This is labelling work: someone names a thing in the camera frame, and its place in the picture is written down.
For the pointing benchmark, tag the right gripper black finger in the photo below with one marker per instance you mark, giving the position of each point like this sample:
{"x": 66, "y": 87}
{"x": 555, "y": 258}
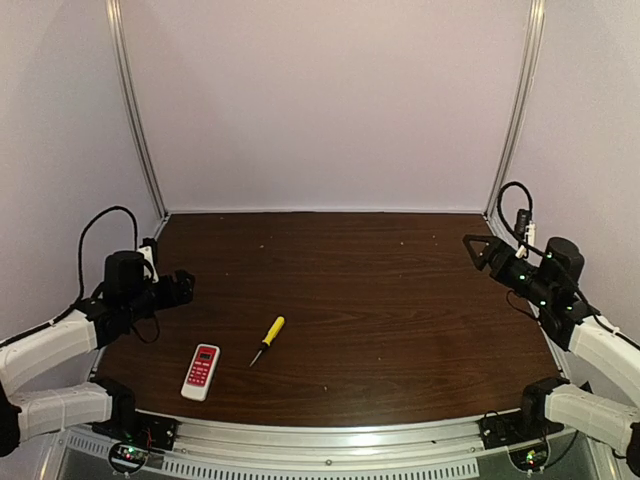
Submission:
{"x": 480, "y": 245}
{"x": 481, "y": 258}

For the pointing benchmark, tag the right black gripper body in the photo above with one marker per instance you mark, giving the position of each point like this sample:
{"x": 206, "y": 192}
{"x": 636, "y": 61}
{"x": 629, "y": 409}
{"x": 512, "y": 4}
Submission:
{"x": 494, "y": 255}

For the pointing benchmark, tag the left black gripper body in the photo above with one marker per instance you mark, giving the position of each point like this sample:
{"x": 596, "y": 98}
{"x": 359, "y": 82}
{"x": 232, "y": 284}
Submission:
{"x": 174, "y": 289}

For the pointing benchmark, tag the white red remote control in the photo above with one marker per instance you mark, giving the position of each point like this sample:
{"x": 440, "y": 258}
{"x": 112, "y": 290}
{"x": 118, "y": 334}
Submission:
{"x": 201, "y": 372}

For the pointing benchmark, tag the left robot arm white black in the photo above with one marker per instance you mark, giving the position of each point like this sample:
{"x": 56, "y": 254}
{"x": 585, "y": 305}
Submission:
{"x": 130, "y": 291}

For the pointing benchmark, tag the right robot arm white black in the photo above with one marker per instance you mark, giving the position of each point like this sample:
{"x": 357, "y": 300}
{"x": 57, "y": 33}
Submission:
{"x": 577, "y": 327}

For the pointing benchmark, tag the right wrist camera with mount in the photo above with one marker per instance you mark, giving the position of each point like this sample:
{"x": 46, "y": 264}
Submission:
{"x": 525, "y": 232}

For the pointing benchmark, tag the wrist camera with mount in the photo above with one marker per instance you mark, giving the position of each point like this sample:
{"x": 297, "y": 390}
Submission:
{"x": 525, "y": 232}
{"x": 148, "y": 249}

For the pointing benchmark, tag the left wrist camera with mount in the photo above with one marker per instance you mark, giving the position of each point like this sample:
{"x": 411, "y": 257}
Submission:
{"x": 148, "y": 249}

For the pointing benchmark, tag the yellow handled screwdriver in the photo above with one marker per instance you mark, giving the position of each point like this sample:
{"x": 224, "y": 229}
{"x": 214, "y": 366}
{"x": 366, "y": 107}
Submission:
{"x": 268, "y": 339}

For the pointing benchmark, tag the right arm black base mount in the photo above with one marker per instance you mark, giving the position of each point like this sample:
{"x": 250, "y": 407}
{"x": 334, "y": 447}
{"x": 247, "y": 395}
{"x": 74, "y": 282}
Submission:
{"x": 528, "y": 446}

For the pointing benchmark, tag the front aluminium rail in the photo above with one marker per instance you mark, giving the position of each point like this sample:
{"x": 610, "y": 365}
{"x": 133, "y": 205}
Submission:
{"x": 451, "y": 449}

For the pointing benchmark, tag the right aluminium frame post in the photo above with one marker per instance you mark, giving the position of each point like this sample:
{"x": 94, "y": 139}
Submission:
{"x": 529, "y": 62}

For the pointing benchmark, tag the aluminium frame post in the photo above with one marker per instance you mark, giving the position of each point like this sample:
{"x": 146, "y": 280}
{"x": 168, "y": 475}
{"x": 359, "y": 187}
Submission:
{"x": 529, "y": 62}
{"x": 134, "y": 118}

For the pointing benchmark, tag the left aluminium frame post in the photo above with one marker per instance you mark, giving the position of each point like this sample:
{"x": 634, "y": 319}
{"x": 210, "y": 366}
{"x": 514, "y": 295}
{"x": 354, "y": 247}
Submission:
{"x": 134, "y": 118}

